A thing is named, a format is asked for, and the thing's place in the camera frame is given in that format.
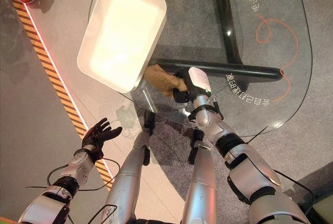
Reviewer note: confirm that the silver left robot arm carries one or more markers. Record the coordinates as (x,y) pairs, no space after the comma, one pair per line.
(56,185)

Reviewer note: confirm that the silver right robot leg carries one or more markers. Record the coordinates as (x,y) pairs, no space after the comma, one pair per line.
(199,179)

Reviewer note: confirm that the silver left robot leg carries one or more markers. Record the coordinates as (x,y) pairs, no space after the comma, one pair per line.
(127,177)

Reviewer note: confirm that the black table base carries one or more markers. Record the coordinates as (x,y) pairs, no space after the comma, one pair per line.
(229,52)

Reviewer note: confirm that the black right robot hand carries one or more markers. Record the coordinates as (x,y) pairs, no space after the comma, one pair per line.
(193,84)

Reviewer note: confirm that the white rectangular basket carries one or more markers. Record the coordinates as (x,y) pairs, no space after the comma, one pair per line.
(122,31)

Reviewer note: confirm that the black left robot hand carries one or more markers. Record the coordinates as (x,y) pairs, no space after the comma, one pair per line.
(97,136)

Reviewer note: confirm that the tan cleaning cloth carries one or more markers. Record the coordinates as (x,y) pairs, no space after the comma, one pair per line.
(162,79)

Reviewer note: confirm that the glass table top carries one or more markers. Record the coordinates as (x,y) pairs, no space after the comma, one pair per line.
(273,52)

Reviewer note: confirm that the yellow black hazard tape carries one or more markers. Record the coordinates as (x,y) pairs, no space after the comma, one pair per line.
(52,78)

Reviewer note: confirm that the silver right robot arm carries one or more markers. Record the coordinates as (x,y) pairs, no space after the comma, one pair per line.
(242,166)

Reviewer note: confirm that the silver robot leg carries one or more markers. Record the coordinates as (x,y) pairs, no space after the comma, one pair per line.
(199,179)
(127,177)

